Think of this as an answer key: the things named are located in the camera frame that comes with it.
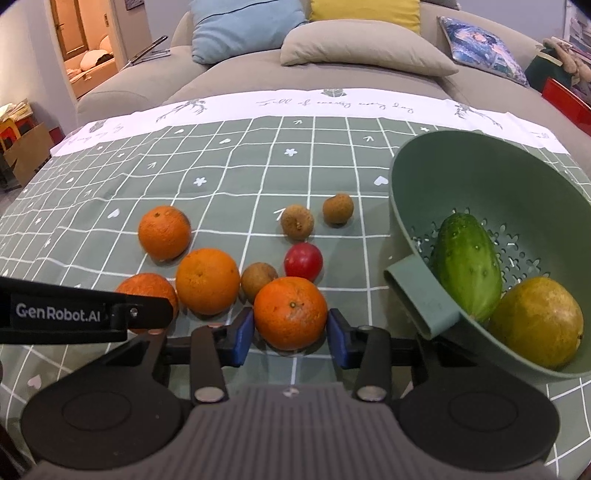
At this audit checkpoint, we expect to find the cardboard box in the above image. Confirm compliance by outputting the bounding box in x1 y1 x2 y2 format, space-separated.
2 122 54 188

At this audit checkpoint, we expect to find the green cucumber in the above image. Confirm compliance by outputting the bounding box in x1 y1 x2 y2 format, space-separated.
430 212 503 323

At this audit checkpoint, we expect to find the black metal stand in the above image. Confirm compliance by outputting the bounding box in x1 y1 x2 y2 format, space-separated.
124 36 171 70

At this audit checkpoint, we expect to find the orange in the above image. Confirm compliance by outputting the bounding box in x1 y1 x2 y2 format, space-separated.
176 248 241 316
253 276 329 352
138 206 192 260
115 272 179 335

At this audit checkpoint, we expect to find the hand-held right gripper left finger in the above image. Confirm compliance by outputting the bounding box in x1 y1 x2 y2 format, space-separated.
60 307 255 405

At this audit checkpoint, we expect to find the light blue pillow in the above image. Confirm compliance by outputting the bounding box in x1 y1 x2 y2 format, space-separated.
189 0 310 64

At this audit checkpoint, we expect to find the green checked tablecloth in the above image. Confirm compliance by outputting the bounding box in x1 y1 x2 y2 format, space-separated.
0 88 591 444

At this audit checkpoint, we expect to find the yellow pillow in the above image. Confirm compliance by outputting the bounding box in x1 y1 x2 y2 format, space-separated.
308 0 422 35

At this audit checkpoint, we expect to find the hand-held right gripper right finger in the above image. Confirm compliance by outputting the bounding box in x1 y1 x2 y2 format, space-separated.
327 308 465 403

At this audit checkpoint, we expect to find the yellow-green mango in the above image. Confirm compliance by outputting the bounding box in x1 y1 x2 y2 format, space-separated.
488 277 585 369

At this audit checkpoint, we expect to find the dark green bag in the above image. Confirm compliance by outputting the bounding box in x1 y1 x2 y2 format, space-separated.
524 46 573 93

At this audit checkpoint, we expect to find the blue printed pillow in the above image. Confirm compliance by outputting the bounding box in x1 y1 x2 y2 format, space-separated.
438 16 531 88

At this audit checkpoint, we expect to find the red box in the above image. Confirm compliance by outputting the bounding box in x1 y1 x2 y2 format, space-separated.
541 78 591 123

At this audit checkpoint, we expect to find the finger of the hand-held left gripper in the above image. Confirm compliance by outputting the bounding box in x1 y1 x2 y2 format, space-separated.
0 276 172 333

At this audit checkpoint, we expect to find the beige plush toy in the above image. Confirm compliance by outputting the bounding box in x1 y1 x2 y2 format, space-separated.
542 37 591 86

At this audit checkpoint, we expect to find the beige pillow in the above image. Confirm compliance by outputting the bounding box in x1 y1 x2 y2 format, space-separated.
280 21 459 78

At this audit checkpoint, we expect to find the small red tomato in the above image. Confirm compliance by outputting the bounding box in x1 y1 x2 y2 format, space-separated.
284 243 324 282

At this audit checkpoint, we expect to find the beige sofa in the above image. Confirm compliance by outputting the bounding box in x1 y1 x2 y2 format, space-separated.
76 0 591 153

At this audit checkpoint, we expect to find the brown longan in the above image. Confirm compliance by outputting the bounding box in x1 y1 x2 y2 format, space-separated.
281 205 315 241
240 262 279 304
322 194 355 226

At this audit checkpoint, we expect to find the wooden door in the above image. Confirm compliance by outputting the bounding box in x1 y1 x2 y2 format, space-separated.
48 0 89 52

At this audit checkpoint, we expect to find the stack of papers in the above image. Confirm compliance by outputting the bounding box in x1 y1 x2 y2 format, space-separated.
0 102 34 123

